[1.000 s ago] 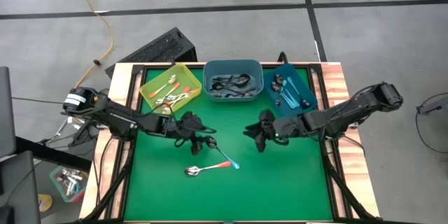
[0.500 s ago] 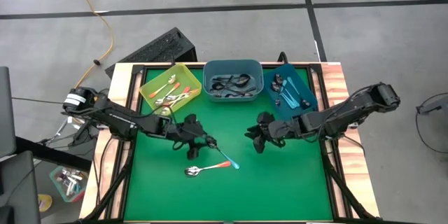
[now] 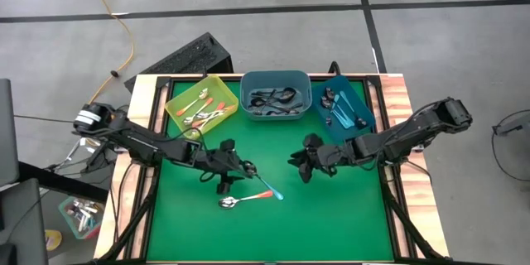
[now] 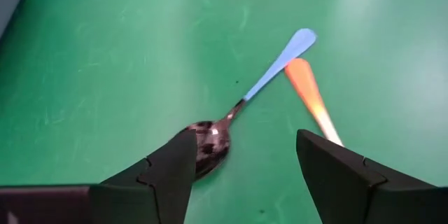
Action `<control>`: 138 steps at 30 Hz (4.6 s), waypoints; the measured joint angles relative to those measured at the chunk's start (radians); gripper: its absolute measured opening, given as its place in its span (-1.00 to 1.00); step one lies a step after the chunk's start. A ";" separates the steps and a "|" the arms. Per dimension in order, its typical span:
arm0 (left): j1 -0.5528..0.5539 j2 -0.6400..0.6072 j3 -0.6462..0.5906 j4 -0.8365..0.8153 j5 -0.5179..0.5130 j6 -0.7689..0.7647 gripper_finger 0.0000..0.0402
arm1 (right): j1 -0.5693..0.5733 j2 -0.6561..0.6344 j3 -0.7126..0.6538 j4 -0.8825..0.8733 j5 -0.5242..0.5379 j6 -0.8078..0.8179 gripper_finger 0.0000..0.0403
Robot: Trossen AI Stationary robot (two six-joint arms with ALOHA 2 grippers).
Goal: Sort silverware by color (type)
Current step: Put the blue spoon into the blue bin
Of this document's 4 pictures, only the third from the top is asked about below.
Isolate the grey-blue plastic bin with handles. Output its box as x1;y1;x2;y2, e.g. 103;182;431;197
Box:
239;70;313;122

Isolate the white cable bundle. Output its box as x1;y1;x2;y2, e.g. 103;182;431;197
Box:
61;136;99;171

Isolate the yellow hanging cable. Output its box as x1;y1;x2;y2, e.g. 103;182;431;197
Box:
75;0;137;107

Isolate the long blue spoon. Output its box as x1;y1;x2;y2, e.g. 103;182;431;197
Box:
321;97;354;129

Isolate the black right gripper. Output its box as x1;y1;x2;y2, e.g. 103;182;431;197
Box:
288;132;347;183

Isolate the black perforated metal case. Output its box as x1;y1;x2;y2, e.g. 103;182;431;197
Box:
123;31;234;94

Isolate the large orange-handled silver spoon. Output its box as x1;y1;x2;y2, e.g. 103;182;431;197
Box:
218;190;275;210

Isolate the black floor beam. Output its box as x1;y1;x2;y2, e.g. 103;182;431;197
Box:
16;160;109;204

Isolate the grey stand foot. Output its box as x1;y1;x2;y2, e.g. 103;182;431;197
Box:
492;112;530;137

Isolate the large black spoon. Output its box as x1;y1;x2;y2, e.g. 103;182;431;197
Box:
264;93;298;107

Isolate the small blue-handled silver spoon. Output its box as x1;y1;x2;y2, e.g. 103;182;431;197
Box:
325;94;340;127

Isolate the yellow disc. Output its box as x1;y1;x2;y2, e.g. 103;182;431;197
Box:
44;229;63;252

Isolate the yellow-green plastic bin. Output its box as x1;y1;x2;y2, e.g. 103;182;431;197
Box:
164;74;240;141

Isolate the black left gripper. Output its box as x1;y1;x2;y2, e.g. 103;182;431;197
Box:
200;139;258;195

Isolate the black table brace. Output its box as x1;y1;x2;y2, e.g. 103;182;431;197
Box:
381;165;446;261
98;165;161;263

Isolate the wooden-framed green table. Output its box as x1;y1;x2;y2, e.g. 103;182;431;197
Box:
94;73;451;263

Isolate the black table rail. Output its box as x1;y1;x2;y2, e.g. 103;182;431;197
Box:
140;73;402;264

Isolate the blue plastic bin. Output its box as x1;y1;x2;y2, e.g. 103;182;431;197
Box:
311;74;378;145

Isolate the black cable loop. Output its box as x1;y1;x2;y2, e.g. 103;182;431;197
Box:
491;109;530;183

